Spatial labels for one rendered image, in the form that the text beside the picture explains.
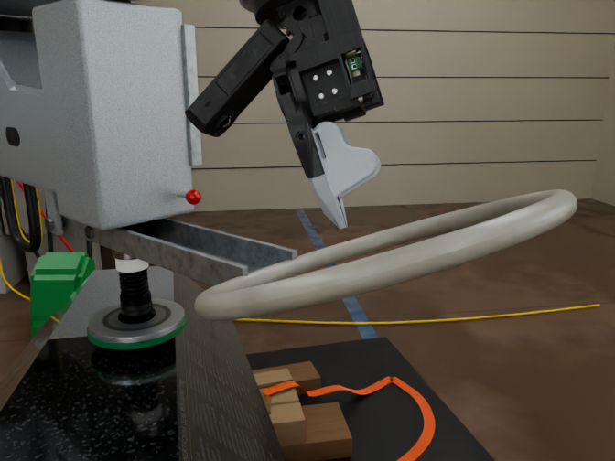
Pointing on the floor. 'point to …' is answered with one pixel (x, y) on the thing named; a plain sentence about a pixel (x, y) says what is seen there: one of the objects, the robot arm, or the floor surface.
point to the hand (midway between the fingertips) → (331, 217)
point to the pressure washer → (56, 281)
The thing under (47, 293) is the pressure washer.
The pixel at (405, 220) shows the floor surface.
